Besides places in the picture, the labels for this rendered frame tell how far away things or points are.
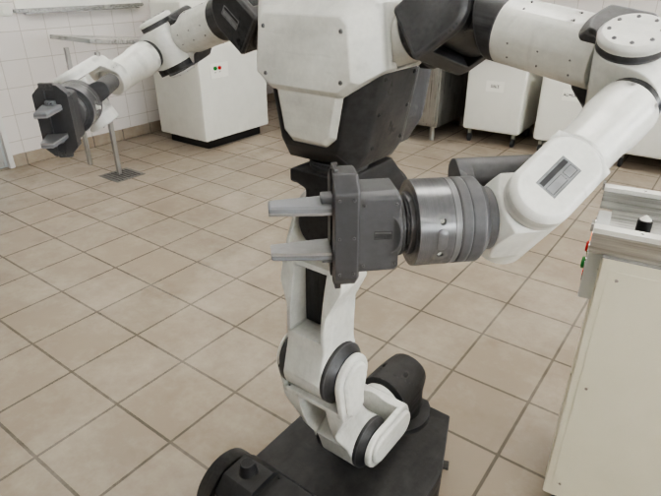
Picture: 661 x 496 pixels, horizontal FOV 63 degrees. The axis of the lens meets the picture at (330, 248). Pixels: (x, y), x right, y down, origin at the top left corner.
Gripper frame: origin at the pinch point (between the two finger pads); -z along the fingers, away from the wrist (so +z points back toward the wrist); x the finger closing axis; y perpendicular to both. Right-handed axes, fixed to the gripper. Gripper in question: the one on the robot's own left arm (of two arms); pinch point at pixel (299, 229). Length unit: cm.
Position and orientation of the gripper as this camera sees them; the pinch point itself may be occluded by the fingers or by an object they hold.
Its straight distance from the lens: 53.6
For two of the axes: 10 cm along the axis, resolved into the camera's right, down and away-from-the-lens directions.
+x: 0.0, -8.9, -4.6
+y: 1.4, 4.5, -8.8
